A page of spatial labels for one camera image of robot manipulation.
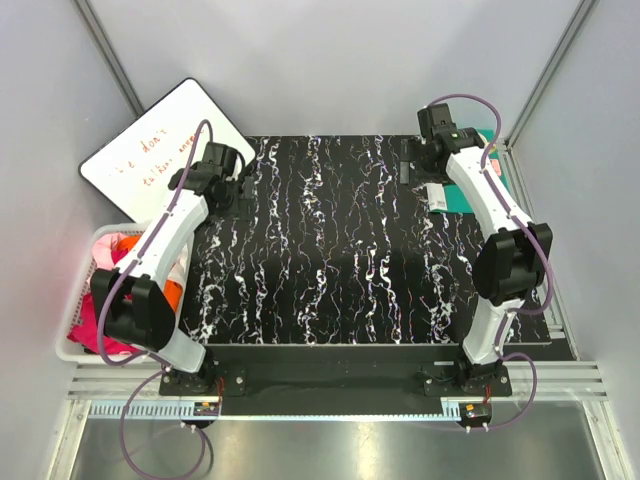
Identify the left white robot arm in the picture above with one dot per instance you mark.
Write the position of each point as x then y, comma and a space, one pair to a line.
129, 300

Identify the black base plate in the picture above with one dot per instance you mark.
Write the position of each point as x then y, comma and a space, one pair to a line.
431, 370

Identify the white whiteboard with red writing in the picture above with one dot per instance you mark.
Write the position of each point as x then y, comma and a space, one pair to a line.
133, 169

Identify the green book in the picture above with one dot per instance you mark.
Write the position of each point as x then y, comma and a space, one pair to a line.
463, 156

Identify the pink cube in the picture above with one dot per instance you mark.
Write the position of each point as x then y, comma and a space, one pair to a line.
496, 167

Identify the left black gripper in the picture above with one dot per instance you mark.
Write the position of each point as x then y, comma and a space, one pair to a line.
241, 208

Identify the white plastic laundry basket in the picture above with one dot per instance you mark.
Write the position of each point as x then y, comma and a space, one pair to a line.
65, 349

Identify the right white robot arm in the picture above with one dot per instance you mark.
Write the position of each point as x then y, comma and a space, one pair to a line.
514, 259

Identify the orange t shirt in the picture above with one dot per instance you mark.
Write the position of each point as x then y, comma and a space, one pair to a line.
172, 290

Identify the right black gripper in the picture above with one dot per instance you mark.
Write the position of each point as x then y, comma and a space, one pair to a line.
411, 151

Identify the light pink t shirt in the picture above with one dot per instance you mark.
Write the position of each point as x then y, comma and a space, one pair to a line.
109, 249

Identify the black marble pattern mat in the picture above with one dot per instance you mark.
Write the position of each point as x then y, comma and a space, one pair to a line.
338, 251

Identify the magenta t shirt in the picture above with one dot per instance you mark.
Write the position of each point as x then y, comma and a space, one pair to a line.
85, 333

